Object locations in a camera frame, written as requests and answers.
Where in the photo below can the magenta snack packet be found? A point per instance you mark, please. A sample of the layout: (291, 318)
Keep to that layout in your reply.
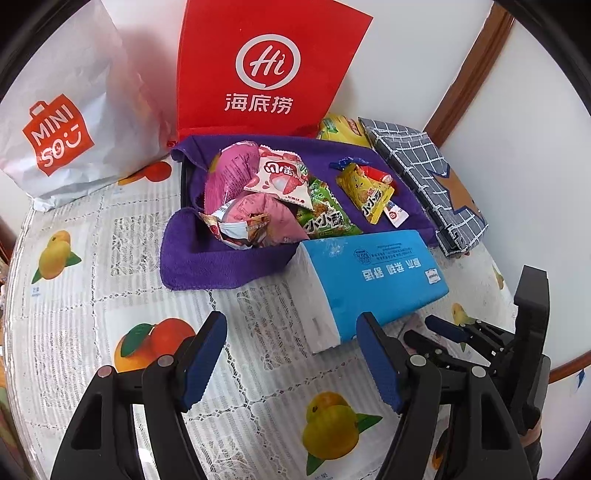
(279, 222)
(233, 230)

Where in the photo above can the blue tissue pack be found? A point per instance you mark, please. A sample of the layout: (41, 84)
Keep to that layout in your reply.
(378, 277)

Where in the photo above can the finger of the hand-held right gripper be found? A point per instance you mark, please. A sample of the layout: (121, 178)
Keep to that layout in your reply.
(445, 326)
(422, 344)

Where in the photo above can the yellow snack packet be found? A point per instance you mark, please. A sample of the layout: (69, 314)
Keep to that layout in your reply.
(362, 191)

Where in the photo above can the red paper bag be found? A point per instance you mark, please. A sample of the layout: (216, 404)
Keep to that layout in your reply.
(207, 92)

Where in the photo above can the fruit print tablecloth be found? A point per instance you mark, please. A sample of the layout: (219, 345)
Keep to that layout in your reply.
(258, 369)

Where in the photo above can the white strawberry snack packet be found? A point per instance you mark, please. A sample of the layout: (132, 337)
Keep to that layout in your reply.
(277, 180)

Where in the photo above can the brown wooden door frame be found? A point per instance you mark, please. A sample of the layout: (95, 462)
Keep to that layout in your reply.
(471, 78)

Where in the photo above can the person's right forearm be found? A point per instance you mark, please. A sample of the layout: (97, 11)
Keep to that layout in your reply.
(531, 457)

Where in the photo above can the red snack packet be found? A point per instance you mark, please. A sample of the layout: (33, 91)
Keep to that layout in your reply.
(381, 176)

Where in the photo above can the purple towel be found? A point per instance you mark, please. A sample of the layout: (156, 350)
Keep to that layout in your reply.
(194, 258)

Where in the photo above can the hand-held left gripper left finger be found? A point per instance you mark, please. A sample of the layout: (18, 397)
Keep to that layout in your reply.
(205, 364)

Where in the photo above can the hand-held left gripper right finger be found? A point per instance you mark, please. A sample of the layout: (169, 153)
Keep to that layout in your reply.
(381, 364)

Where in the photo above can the light pink snack packet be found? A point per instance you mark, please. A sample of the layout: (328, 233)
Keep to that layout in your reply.
(228, 180)

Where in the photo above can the green snack packet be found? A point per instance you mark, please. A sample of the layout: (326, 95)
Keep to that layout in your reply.
(325, 214)

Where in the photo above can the white plastic shopping bag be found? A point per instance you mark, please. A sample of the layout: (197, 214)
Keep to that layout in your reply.
(92, 92)

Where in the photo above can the dark blue snack packet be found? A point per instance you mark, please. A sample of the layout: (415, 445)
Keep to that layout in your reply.
(344, 163)

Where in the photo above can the grey checked star cloth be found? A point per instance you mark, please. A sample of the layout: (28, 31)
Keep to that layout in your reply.
(415, 157)

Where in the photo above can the small white red candy packet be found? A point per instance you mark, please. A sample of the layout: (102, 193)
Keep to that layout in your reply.
(397, 216)

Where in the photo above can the yellow chips bag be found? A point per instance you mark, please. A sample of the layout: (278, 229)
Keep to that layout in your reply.
(339, 129)

